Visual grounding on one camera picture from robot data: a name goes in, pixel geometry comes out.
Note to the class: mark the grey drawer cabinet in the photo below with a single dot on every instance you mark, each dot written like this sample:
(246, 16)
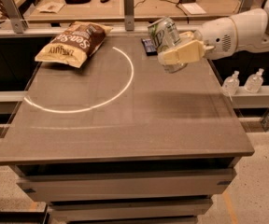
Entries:
(100, 191)

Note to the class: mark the silver green 7up can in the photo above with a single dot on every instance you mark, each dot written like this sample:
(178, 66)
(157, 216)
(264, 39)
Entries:
(164, 35)

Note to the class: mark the middle metal bracket post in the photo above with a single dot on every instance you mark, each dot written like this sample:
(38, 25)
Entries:
(129, 15)

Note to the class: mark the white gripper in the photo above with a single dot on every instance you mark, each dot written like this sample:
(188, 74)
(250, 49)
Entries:
(218, 38)

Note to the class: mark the clear plastic bottle right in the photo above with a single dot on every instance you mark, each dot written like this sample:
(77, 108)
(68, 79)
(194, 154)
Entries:
(254, 82)

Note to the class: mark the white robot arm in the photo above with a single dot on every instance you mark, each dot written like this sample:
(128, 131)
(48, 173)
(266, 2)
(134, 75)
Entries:
(252, 29)

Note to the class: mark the white paper sheet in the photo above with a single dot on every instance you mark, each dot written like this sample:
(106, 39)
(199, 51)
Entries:
(194, 9)

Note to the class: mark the brown yellow chip bag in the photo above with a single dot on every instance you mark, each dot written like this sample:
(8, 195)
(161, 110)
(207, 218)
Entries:
(74, 45)

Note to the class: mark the dark pouch on back table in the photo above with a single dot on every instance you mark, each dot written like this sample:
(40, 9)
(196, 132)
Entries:
(77, 2)

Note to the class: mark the clear plastic bottle left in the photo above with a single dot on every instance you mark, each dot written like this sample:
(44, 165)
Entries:
(231, 84)

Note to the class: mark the dark blue snack packet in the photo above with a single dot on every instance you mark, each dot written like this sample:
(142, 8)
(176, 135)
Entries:
(148, 47)

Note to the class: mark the clear plastic bottle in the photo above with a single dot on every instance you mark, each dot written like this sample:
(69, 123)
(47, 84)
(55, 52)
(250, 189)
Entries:
(231, 84)
(254, 82)

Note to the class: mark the beige paper packet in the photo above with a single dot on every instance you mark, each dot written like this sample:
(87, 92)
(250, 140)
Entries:
(51, 7)

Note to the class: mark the left metal bracket post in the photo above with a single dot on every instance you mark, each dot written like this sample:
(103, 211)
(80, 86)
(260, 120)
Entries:
(18, 23)

